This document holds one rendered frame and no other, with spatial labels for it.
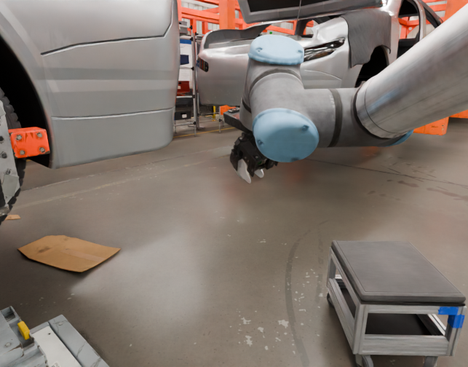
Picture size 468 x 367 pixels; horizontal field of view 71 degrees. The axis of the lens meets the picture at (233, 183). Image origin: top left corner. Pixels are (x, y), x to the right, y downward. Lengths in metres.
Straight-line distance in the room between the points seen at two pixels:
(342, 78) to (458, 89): 2.53
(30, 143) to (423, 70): 0.93
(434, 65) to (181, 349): 1.31
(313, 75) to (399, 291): 1.91
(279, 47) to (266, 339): 1.18
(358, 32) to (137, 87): 2.09
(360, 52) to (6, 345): 2.81
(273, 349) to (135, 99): 1.10
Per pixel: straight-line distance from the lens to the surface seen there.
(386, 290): 1.26
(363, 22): 3.04
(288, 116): 0.46
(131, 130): 1.28
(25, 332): 1.44
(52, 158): 1.17
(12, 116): 1.11
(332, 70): 2.82
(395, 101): 0.41
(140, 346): 1.50
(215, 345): 1.46
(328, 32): 2.88
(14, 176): 1.04
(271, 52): 0.55
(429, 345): 1.43
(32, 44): 1.15
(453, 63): 0.34
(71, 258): 2.19
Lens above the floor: 1.01
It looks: 18 degrees down
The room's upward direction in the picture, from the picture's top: straight up
